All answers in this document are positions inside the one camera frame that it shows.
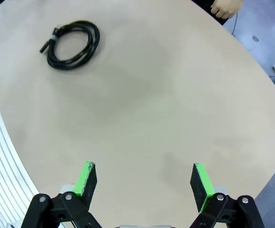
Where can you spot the person's left hand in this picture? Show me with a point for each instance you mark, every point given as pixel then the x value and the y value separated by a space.
pixel 226 8

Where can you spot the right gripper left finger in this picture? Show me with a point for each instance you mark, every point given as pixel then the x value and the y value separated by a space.
pixel 82 185

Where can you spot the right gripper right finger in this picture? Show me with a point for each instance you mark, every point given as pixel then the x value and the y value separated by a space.
pixel 201 185

